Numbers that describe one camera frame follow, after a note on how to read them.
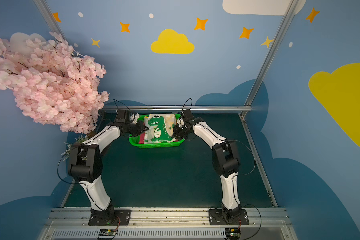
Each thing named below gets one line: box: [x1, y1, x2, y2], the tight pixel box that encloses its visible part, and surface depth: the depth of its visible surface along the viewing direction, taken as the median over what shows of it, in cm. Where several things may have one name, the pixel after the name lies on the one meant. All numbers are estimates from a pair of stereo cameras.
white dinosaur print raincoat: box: [144, 113, 177, 144], surface depth 98 cm
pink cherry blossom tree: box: [0, 32, 109, 134], surface depth 62 cm
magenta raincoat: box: [139, 132, 146, 144], surface depth 93 cm
